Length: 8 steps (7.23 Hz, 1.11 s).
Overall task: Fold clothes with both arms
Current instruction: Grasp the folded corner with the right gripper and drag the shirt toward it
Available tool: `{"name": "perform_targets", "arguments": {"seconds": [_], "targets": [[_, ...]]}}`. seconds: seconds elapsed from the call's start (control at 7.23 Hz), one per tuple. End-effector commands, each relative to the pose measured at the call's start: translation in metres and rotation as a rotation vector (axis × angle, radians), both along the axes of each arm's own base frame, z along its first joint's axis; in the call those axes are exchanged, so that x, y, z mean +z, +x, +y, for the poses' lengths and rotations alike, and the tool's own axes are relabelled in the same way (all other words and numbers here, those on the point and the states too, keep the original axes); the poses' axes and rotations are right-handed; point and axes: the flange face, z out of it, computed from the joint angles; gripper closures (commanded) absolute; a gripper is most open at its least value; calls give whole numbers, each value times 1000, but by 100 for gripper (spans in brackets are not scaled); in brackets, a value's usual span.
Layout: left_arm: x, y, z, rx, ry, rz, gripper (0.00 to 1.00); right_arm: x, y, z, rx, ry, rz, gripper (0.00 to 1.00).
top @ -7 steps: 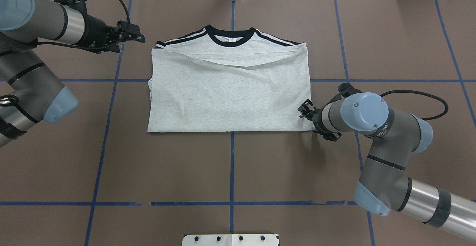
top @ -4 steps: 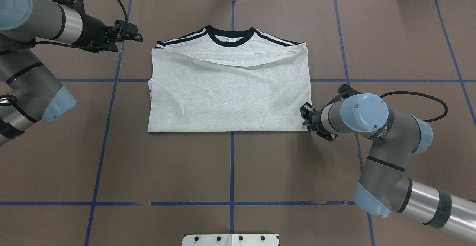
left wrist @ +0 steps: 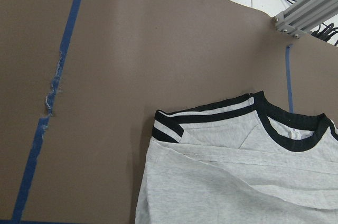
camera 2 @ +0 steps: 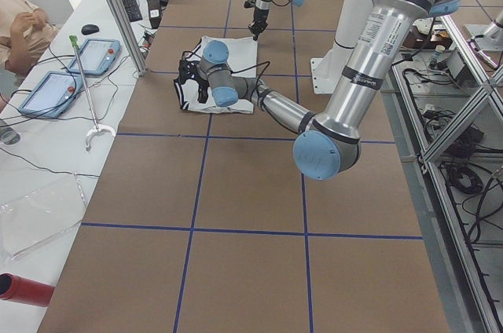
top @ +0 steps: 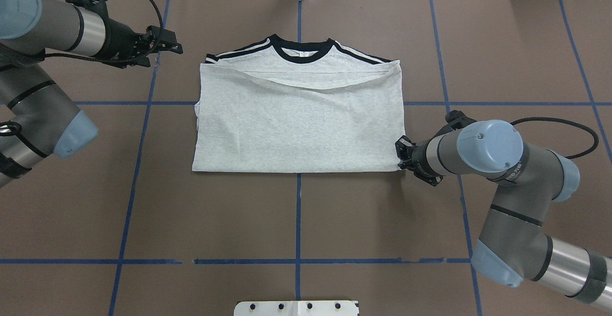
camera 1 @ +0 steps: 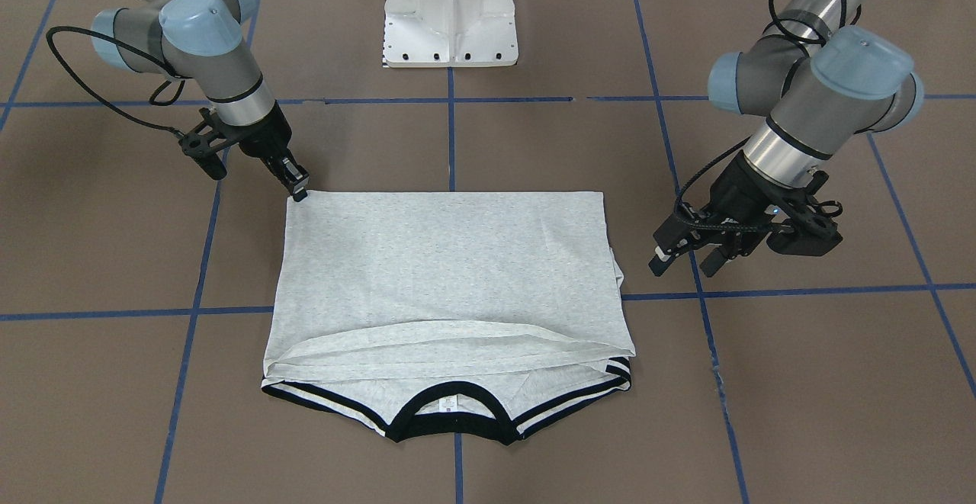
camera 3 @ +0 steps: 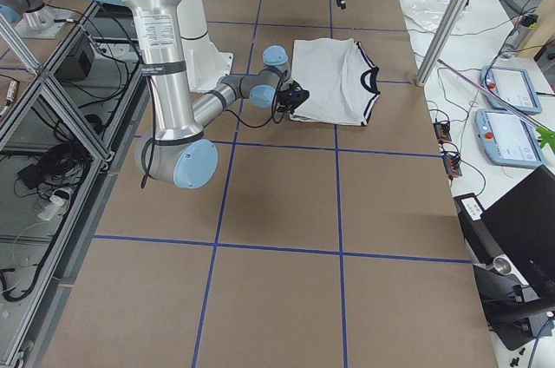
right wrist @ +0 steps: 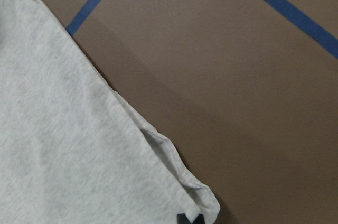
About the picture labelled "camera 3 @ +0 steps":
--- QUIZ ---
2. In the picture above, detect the reacher grabber stick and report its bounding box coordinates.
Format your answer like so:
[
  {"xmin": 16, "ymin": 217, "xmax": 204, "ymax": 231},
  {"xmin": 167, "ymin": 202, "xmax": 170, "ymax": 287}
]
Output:
[{"xmin": 437, "ymin": 59, "xmax": 555, "ymax": 151}]

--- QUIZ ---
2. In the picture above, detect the near blue teach pendant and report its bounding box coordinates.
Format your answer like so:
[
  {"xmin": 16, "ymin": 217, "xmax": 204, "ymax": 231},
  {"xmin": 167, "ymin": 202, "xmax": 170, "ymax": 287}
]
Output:
[{"xmin": 474, "ymin": 108, "xmax": 546, "ymax": 169}]

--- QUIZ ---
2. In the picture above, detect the black camera tripod stand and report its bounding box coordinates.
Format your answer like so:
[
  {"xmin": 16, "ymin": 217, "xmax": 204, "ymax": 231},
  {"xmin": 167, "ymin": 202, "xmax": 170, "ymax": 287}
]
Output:
[{"xmin": 473, "ymin": 265, "xmax": 554, "ymax": 351}]

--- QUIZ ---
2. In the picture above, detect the blue teach pendant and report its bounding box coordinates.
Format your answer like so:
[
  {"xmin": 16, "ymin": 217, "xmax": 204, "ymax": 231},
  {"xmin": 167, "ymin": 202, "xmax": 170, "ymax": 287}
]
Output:
[
  {"xmin": 480, "ymin": 66, "xmax": 543, "ymax": 115},
  {"xmin": 474, "ymin": 108, "xmax": 546, "ymax": 169}
]

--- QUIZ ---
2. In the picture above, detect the aluminium frame post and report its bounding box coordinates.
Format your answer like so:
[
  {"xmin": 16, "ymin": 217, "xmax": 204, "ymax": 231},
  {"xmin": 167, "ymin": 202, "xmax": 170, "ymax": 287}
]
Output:
[{"xmin": 415, "ymin": 0, "xmax": 467, "ymax": 87}]

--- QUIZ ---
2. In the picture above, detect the black laptop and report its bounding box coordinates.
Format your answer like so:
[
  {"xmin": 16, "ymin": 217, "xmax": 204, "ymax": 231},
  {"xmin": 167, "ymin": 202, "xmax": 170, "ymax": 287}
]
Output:
[{"xmin": 454, "ymin": 166, "xmax": 554, "ymax": 295}]

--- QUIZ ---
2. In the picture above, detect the grey cartoon print t-shirt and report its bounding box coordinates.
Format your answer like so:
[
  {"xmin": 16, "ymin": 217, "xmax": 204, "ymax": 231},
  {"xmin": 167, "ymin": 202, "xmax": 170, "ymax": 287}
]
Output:
[{"xmin": 290, "ymin": 38, "xmax": 381, "ymax": 127}]

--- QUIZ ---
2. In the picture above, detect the far blue teach pendant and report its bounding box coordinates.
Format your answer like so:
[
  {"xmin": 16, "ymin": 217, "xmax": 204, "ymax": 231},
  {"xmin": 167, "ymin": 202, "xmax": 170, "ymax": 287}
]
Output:
[{"xmin": 480, "ymin": 66, "xmax": 543, "ymax": 115}]

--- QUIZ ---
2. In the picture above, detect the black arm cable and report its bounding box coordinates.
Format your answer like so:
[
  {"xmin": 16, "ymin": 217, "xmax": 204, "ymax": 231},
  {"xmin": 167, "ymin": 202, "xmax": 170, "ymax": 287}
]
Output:
[{"xmin": 138, "ymin": 72, "xmax": 291, "ymax": 189}]

